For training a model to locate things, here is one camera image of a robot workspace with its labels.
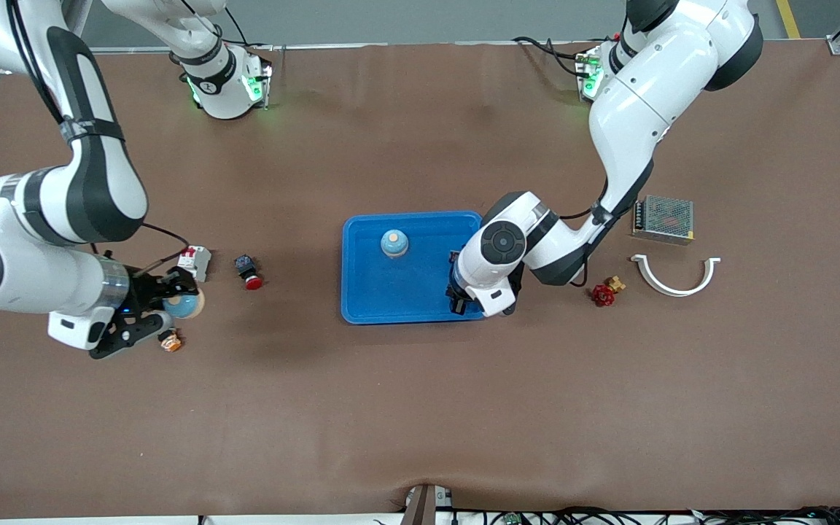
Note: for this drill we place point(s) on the metal mesh power supply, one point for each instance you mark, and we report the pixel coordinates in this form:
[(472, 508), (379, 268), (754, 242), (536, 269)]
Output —
[(664, 219)]

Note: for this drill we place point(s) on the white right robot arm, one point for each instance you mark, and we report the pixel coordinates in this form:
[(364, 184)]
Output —
[(99, 182)]

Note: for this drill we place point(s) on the blue plastic tray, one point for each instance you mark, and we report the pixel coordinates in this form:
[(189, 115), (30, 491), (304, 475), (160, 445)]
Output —
[(405, 292)]

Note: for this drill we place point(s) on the white circuit breaker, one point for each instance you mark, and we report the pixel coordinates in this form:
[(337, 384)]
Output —
[(195, 263)]

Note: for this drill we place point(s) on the red yellow emergency stop button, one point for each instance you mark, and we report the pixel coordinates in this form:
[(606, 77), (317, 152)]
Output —
[(170, 340)]

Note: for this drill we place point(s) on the white half-round pipe clamp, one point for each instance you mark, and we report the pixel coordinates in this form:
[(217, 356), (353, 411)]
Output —
[(652, 281)]

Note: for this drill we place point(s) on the red mushroom push button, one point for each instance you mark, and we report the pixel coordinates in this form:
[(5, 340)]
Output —
[(249, 272)]

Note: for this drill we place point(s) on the blue call bell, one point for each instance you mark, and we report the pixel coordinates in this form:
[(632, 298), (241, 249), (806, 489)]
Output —
[(394, 243), (185, 302)]

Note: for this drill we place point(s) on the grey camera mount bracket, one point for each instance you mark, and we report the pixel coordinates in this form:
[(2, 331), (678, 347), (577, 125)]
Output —
[(420, 504)]

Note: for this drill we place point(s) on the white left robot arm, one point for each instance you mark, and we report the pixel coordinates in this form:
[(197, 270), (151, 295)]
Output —
[(639, 109)]

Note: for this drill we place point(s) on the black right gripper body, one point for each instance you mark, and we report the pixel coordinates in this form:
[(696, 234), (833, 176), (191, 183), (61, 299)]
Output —
[(144, 289)]

